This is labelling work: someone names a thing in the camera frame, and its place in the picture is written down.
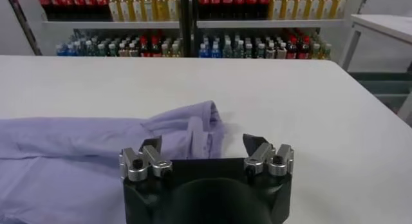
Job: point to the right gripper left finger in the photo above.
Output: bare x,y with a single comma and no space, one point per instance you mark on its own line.
154,162

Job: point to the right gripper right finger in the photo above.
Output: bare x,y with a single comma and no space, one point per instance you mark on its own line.
277,161

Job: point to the purple t-shirt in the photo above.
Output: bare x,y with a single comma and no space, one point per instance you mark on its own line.
64,154

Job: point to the white-capped dark label bottle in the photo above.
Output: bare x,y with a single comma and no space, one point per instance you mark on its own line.
124,50
281,51
270,51
134,50

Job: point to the red-capped cola bottle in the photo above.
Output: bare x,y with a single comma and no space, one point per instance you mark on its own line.
251,0
53,1
88,1
76,1
155,48
65,1
145,48
292,50
227,0
264,0
203,0
100,1
304,50
239,0
215,0
42,1

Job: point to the yellow green-capped tea bottle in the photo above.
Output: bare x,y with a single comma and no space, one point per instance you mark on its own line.
340,6
176,50
166,50
314,8
302,8
326,51
327,7
289,8
161,8
136,8
277,8
172,8
148,8
125,8
113,8
314,51

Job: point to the blue water bottle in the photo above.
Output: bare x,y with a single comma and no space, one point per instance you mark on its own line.
214,51
61,50
203,51
72,49

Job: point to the clear green-tinted water bottle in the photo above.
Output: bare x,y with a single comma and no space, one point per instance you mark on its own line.
93,49
82,49
225,51

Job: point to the drinks display cabinet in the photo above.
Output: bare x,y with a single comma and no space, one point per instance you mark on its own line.
267,23
109,25

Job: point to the white side table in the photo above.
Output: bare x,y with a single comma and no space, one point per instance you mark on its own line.
383,25

